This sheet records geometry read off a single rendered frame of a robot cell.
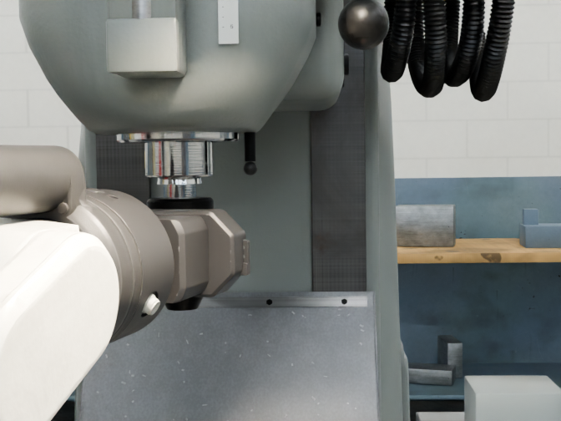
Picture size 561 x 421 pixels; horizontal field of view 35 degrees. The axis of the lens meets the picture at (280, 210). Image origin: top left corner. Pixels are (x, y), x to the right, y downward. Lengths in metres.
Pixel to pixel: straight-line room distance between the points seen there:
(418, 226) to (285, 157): 3.35
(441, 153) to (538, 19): 0.86
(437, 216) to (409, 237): 0.16
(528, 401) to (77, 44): 0.37
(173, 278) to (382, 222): 0.53
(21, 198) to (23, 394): 0.10
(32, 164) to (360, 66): 0.61
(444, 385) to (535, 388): 3.75
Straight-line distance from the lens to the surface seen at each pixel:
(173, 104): 0.55
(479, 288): 4.94
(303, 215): 1.00
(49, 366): 0.39
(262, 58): 0.56
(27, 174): 0.43
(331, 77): 0.74
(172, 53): 0.51
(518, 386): 0.66
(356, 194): 1.00
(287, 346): 0.99
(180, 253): 0.54
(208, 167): 0.63
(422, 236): 4.34
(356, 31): 0.52
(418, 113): 4.87
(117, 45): 0.52
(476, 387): 0.65
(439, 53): 0.85
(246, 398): 0.98
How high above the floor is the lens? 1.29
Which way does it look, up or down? 3 degrees down
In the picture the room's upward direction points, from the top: 1 degrees counter-clockwise
